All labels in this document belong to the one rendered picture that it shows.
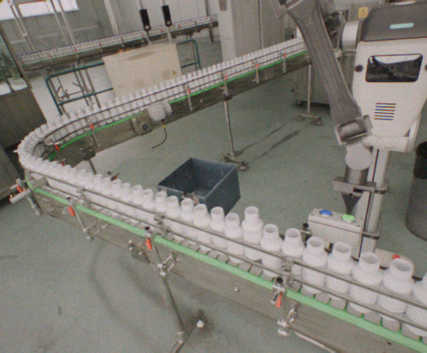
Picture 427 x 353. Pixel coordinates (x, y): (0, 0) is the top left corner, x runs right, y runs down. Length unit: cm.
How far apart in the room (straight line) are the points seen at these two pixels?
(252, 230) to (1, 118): 547
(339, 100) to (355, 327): 55
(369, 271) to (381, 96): 62
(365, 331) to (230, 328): 120
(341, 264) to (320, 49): 49
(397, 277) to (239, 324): 135
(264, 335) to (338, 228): 117
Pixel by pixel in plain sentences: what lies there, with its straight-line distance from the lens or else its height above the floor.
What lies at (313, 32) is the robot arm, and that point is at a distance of 70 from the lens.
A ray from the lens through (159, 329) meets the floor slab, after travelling 205.
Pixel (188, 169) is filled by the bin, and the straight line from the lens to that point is 163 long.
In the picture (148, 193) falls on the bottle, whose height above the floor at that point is 115.
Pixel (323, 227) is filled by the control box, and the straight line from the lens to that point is 87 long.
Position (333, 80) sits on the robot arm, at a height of 149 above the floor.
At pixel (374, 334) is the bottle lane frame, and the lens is 85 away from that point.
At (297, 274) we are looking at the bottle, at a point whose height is 104.
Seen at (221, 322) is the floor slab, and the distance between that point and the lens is 197.
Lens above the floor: 169
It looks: 32 degrees down
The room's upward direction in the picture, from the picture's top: 10 degrees counter-clockwise
